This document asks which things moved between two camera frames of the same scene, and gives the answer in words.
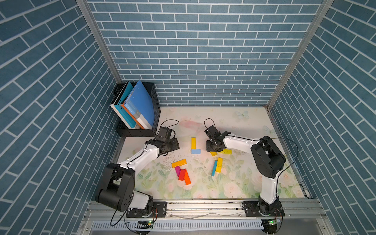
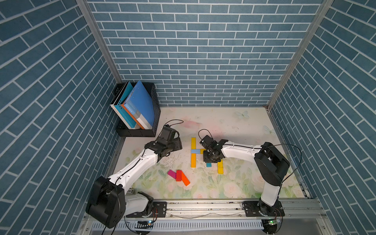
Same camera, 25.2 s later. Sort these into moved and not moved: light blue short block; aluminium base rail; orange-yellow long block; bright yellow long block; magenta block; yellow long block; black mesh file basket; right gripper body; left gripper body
Moved: right gripper body; magenta block; orange-yellow long block
Not moved: bright yellow long block; black mesh file basket; aluminium base rail; yellow long block; light blue short block; left gripper body
